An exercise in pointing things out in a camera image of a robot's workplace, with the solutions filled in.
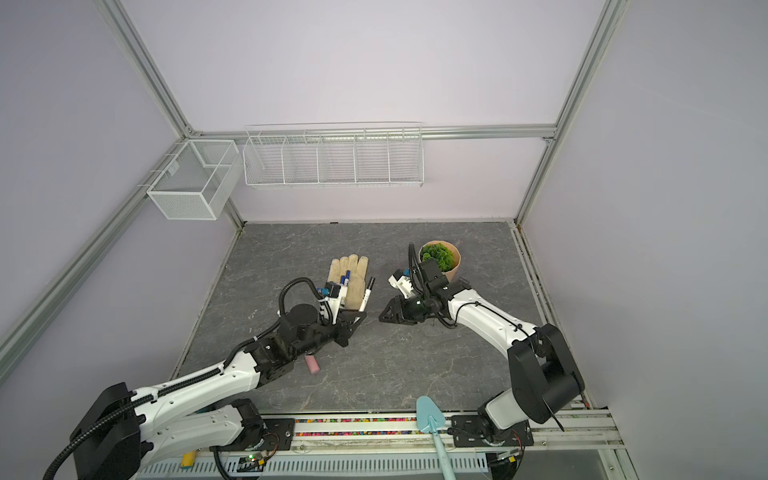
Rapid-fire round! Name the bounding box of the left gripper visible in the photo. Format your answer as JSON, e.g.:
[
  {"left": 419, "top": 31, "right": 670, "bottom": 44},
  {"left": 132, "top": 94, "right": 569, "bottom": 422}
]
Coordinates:
[{"left": 293, "top": 308, "right": 366, "bottom": 360}]

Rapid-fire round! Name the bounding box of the white marker pen six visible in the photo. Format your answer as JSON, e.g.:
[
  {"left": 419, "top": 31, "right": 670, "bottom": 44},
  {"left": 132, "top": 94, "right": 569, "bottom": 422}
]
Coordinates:
[{"left": 358, "top": 284, "right": 373, "bottom": 312}]

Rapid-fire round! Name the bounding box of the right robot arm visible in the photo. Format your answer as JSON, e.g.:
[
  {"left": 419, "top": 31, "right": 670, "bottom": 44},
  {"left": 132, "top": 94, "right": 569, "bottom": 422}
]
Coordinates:
[{"left": 379, "top": 260, "right": 585, "bottom": 444}]

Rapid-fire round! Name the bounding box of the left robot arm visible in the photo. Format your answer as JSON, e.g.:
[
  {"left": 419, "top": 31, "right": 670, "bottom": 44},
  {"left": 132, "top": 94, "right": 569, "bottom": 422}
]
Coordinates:
[{"left": 43, "top": 301, "right": 367, "bottom": 479}]

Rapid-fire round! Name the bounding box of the beige fabric glove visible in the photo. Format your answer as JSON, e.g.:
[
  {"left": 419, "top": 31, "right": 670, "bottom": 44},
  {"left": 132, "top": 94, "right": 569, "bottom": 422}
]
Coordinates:
[{"left": 327, "top": 254, "right": 369, "bottom": 310}]

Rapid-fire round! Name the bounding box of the tan pot with green plant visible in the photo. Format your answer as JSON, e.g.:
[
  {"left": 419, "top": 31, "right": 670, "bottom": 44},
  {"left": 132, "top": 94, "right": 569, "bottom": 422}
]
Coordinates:
[{"left": 419, "top": 240, "right": 462, "bottom": 281}]

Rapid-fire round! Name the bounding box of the light blue shovel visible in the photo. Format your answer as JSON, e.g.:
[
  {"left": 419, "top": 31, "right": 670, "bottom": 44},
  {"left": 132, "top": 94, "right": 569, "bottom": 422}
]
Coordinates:
[{"left": 416, "top": 396, "right": 456, "bottom": 480}]

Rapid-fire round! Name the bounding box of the white mesh box basket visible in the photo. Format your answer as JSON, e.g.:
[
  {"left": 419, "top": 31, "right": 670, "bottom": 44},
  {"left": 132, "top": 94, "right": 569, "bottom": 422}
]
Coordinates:
[{"left": 148, "top": 139, "right": 243, "bottom": 221}]

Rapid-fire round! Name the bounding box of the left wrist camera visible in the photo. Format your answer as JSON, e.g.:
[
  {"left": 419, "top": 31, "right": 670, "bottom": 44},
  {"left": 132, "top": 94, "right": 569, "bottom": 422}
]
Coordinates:
[{"left": 320, "top": 282, "right": 348, "bottom": 323}]

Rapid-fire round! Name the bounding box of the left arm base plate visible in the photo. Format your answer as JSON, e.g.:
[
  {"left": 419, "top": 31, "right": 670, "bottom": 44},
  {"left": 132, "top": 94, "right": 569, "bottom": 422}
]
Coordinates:
[{"left": 209, "top": 417, "right": 296, "bottom": 453}]

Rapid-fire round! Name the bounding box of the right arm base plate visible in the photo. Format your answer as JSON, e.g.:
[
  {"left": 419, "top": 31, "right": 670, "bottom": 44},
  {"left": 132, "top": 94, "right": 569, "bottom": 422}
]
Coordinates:
[{"left": 448, "top": 414, "right": 534, "bottom": 448}]

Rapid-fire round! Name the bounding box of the white wire shelf basket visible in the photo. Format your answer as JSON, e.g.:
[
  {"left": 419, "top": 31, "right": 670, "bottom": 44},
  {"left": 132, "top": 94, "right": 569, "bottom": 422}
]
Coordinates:
[{"left": 243, "top": 122, "right": 425, "bottom": 188}]

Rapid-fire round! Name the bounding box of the yellow handled tool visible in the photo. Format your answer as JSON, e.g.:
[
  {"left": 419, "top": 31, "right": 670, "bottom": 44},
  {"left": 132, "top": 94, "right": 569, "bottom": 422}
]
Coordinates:
[{"left": 180, "top": 450, "right": 198, "bottom": 470}]

